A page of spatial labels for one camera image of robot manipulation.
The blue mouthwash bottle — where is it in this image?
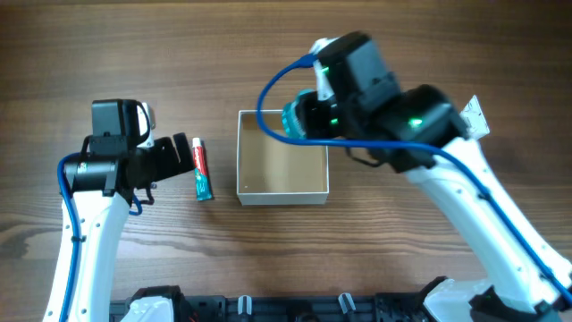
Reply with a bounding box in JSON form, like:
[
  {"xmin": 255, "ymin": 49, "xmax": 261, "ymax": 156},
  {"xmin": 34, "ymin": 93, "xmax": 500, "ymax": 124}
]
[{"xmin": 282, "ymin": 89, "xmax": 315, "ymax": 140}]

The white lotion tube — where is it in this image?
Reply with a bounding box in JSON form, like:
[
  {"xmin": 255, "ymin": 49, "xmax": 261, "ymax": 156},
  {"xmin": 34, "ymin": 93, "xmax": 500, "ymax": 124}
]
[{"xmin": 460, "ymin": 95, "xmax": 490, "ymax": 140}]

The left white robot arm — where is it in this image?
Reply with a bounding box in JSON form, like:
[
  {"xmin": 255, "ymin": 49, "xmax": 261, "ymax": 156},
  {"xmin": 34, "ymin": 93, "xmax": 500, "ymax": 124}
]
[{"xmin": 43, "ymin": 98, "xmax": 195, "ymax": 321}]

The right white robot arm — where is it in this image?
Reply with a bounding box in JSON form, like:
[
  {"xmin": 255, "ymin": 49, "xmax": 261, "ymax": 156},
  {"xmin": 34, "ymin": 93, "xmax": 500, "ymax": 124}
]
[{"xmin": 284, "ymin": 31, "xmax": 571, "ymax": 321}]

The red green toothpaste tube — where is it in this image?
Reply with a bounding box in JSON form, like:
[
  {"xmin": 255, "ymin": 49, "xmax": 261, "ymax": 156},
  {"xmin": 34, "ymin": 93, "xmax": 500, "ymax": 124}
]
[{"xmin": 191, "ymin": 138, "xmax": 213, "ymax": 201}]

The open beige cardboard box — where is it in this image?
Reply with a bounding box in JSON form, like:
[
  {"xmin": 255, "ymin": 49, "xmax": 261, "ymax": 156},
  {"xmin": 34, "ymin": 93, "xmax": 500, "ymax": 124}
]
[{"xmin": 236, "ymin": 110, "xmax": 330, "ymax": 206}]

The right blue cable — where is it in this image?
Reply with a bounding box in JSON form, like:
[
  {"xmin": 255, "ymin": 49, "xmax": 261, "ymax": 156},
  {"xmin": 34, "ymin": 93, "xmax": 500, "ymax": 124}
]
[{"xmin": 255, "ymin": 54, "xmax": 572, "ymax": 305}]

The blue cable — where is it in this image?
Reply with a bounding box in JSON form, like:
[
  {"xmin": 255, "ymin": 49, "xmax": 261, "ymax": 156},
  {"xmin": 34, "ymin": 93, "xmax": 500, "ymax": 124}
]
[
  {"xmin": 255, "ymin": 54, "xmax": 572, "ymax": 305},
  {"xmin": 55, "ymin": 151, "xmax": 144, "ymax": 322}
]

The left blue cable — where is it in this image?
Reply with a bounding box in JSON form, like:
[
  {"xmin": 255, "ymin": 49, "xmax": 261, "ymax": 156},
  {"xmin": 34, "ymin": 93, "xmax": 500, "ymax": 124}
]
[{"xmin": 55, "ymin": 151, "xmax": 144, "ymax": 322}]

